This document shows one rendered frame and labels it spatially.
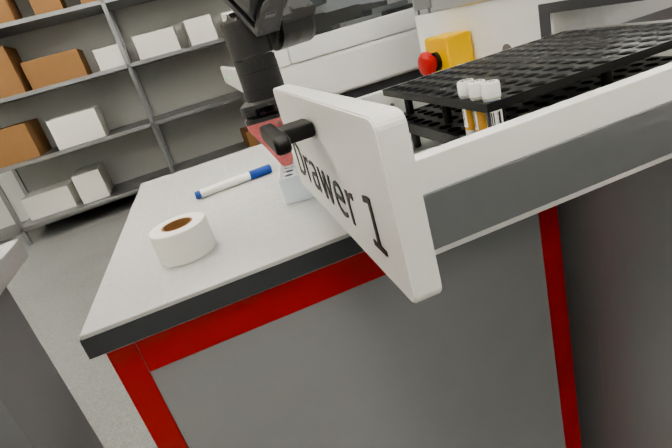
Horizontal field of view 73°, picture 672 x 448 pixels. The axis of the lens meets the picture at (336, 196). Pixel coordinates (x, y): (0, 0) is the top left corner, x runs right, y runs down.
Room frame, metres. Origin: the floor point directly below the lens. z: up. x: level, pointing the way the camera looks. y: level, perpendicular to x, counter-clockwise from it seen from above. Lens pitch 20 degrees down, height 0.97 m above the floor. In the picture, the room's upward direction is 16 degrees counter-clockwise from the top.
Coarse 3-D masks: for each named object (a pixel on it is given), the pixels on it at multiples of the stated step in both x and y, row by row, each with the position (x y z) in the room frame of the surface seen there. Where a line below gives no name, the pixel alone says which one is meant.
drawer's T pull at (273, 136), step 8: (296, 120) 0.36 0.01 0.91; (304, 120) 0.35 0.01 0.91; (264, 128) 0.36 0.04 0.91; (272, 128) 0.35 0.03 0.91; (280, 128) 0.35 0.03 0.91; (288, 128) 0.34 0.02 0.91; (296, 128) 0.34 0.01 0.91; (304, 128) 0.34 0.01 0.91; (312, 128) 0.34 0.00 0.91; (264, 136) 0.36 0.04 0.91; (272, 136) 0.32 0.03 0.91; (280, 136) 0.32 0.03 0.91; (288, 136) 0.34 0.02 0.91; (296, 136) 0.34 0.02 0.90; (304, 136) 0.34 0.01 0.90; (312, 136) 0.34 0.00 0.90; (272, 144) 0.32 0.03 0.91; (280, 144) 0.31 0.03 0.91; (288, 144) 0.31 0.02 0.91; (280, 152) 0.31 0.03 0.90; (288, 152) 0.32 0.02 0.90
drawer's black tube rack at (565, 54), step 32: (576, 32) 0.48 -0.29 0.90; (608, 32) 0.43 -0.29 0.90; (640, 32) 0.38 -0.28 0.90; (480, 64) 0.45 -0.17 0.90; (512, 64) 0.40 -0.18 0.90; (544, 64) 0.36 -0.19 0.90; (576, 64) 0.33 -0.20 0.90; (608, 64) 0.31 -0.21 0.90; (640, 64) 0.39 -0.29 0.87; (512, 96) 0.29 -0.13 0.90; (544, 96) 0.38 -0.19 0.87; (416, 128) 0.40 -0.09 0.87; (448, 128) 0.36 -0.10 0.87
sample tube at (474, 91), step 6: (468, 84) 0.31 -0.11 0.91; (474, 84) 0.31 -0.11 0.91; (468, 90) 0.31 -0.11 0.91; (474, 90) 0.31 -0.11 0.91; (480, 90) 0.31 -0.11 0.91; (474, 96) 0.31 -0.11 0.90; (480, 96) 0.32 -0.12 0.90; (474, 114) 0.31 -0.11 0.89; (480, 114) 0.31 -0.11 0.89; (474, 120) 0.31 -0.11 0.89; (480, 120) 0.31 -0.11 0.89; (480, 126) 0.31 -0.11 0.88; (486, 126) 0.31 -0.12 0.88
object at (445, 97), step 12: (396, 96) 0.43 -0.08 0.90; (408, 96) 0.40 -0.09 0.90; (420, 96) 0.38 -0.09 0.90; (432, 96) 0.36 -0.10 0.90; (444, 96) 0.35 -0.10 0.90; (456, 96) 0.35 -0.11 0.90; (504, 96) 0.30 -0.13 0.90; (468, 108) 0.31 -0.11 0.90; (480, 108) 0.30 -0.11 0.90; (492, 108) 0.29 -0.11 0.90
